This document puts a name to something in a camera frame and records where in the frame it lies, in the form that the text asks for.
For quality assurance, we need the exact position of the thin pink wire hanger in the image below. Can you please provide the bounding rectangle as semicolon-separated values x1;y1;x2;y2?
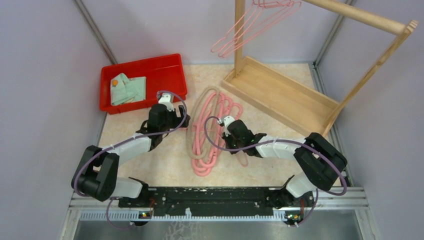
215;0;301;57
232;150;249;167
210;0;303;59

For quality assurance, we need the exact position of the thick pink hanger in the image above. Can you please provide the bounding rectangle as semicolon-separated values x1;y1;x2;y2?
192;99;233;168
190;96;239;173
190;92;244;177

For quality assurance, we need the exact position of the beige thick hanger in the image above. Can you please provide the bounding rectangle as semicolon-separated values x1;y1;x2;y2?
185;86;221;160

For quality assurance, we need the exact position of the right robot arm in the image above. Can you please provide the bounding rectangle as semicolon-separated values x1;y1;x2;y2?
219;116;347;206

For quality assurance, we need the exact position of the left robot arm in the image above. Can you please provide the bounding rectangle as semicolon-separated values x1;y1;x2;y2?
71;103;190;207

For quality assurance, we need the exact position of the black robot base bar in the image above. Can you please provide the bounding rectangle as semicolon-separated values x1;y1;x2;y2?
118;182;317;227

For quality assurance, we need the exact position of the red plastic bin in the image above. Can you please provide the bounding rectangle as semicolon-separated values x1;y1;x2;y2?
99;53;188;115

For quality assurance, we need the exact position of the green folded cloth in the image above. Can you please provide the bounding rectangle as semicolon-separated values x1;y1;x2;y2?
110;73;147;106

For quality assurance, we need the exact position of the wooden hanger rack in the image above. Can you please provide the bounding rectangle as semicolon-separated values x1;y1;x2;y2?
218;0;419;136

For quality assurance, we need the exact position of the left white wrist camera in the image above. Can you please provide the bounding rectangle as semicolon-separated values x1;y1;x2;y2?
158;93;175;112

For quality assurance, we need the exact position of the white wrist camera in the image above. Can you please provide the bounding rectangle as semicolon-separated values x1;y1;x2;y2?
219;115;236;137
158;93;175;112

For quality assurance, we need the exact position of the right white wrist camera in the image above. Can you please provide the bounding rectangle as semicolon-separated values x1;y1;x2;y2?
219;115;236;137

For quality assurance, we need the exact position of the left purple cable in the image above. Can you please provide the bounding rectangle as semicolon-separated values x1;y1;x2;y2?
73;90;188;230

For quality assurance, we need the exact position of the purple cable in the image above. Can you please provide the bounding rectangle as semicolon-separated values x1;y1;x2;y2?
73;90;188;230
203;115;348;228

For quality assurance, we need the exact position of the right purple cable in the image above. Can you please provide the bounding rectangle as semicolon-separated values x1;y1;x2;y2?
203;115;348;228

